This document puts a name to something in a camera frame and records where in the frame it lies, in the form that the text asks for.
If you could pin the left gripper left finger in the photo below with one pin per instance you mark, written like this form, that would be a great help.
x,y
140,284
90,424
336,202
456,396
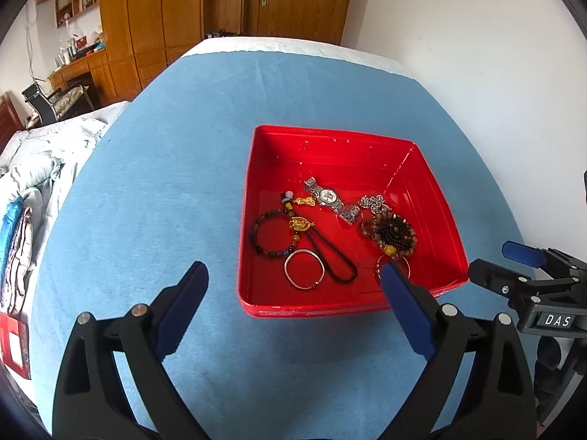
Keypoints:
x,y
90,402

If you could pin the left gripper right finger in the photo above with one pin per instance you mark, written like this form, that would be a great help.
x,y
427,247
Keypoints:
x,y
498,401

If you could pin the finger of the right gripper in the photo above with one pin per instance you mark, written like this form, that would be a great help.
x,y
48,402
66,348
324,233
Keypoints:
x,y
501,280
524,254

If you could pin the silver bangle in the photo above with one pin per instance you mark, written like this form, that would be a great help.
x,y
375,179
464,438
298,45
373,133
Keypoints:
x,y
304,269
399,261

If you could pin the reddish brown ring pendant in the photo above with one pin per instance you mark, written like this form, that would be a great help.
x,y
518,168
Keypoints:
x,y
366,227

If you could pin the silver wristwatch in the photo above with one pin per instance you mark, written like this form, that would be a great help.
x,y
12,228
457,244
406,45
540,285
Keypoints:
x,y
329,198

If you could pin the gold pixiu charm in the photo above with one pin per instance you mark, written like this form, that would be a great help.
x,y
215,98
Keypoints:
x,y
300,224

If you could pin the black cord gold charm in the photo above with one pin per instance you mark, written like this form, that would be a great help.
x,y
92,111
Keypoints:
x,y
322,245

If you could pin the red white package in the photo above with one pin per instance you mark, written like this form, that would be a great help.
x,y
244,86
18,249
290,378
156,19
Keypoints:
x,y
15,345

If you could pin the red tin box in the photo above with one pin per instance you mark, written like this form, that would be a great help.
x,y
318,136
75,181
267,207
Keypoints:
x,y
354,165

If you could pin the blue table mat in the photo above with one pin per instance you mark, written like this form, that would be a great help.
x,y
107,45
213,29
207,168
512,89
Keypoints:
x,y
164,188

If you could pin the white crumpled bedding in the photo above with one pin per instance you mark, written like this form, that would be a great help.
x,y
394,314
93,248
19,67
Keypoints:
x,y
38,169

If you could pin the dark wooden headboard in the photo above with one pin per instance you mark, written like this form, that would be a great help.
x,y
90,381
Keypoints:
x,y
10,122

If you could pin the black office chair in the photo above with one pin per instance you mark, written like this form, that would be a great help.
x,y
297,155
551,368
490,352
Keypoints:
x,y
35,97

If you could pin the wooden desk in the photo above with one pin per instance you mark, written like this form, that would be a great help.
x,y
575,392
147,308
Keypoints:
x,y
93,72

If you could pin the wooden door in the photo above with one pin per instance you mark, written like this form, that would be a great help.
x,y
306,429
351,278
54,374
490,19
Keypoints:
x,y
313,20

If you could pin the wooden wardrobe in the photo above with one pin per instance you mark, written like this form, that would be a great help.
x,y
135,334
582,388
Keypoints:
x,y
144,37

